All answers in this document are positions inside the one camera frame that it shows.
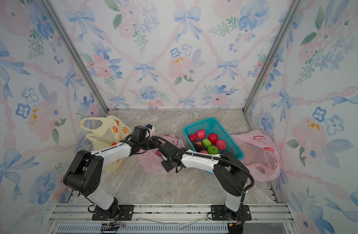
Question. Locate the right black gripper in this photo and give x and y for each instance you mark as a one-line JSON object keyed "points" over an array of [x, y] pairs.
{"points": [[165, 166]]}

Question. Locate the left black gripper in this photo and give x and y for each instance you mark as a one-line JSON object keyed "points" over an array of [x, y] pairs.
{"points": [[155, 145]]}

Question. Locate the dark red apple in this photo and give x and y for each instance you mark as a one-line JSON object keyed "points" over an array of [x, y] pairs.
{"points": [[199, 146]]}

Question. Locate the yellow knotted plastic bag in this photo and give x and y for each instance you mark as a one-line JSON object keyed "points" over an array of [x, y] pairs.
{"points": [[109, 133]]}

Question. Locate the green crinkled toy vegetable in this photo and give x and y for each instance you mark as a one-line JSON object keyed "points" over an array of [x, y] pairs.
{"points": [[206, 143]]}

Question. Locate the pink crinkled toy ball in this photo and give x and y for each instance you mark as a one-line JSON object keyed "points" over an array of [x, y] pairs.
{"points": [[221, 145]]}

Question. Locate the pink printed plastic bag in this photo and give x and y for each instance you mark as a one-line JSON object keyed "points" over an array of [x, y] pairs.
{"points": [[261, 156]]}

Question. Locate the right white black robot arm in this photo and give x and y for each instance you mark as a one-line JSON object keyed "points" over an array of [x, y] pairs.
{"points": [[232, 175]]}

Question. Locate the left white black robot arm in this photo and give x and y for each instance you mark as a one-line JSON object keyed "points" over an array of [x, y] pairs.
{"points": [[85, 172]]}

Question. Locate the teal plastic mesh basket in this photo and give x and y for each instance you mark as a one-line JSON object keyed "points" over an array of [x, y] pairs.
{"points": [[214, 131]]}

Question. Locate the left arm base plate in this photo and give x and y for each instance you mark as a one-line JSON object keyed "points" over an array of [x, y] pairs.
{"points": [[119, 213]]}

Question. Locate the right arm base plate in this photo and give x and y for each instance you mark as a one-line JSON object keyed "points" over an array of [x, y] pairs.
{"points": [[222, 213]]}

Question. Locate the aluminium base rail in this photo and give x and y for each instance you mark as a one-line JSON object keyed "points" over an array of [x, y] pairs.
{"points": [[260, 218]]}

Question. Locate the left aluminium corner post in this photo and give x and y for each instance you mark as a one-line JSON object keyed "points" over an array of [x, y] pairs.
{"points": [[74, 55]]}

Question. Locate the aluminium corner post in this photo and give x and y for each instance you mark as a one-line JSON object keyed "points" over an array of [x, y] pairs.
{"points": [[74, 55], [283, 31]]}

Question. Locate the right aluminium corner post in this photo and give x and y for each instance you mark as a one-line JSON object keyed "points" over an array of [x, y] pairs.
{"points": [[283, 31]]}

